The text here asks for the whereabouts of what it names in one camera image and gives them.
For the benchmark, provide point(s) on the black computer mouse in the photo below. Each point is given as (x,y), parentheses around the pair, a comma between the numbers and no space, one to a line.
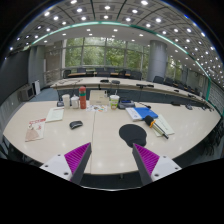
(75,124)

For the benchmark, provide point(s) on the red thermos bottle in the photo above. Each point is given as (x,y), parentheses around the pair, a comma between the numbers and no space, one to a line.
(82,97)

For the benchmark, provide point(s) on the black round mouse pad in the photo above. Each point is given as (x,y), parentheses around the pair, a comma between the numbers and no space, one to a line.
(133,134)

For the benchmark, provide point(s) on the colourful sticker sheet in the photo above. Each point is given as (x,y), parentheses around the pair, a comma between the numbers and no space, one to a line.
(96,108)

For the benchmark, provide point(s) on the long curved conference desk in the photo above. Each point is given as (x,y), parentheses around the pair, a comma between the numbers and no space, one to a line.
(127,84)

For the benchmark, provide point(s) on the blue folder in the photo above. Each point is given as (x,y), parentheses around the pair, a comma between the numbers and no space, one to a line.
(144,111)

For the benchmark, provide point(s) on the grey round pillar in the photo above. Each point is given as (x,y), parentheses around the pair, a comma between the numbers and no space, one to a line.
(157,60)

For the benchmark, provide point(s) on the grey cabinet monitor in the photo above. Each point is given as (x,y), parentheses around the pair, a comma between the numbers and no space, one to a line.
(26,93)

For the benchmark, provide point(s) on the beige cardboard box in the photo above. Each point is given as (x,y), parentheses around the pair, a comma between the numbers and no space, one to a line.
(99,97)

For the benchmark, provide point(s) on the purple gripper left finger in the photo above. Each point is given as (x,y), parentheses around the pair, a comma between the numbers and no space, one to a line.
(69,166)

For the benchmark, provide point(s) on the white notebook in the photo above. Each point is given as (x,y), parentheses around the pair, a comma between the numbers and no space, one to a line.
(134,114)

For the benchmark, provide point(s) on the white lidded jar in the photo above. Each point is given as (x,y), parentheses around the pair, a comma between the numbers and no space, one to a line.
(75,102)

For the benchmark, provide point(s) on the white paper booklet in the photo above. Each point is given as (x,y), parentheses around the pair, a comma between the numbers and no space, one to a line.
(55,114)

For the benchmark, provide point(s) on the pale green paper sheet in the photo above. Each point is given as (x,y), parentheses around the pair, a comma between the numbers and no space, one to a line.
(163,124)

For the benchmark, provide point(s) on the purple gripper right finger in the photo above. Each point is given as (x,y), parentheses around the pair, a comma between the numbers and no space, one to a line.
(151,166)

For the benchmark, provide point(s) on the black desk device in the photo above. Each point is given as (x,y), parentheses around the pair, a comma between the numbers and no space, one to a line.
(123,104)

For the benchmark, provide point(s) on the green white paper cup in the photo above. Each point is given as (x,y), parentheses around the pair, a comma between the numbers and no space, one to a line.
(114,99)

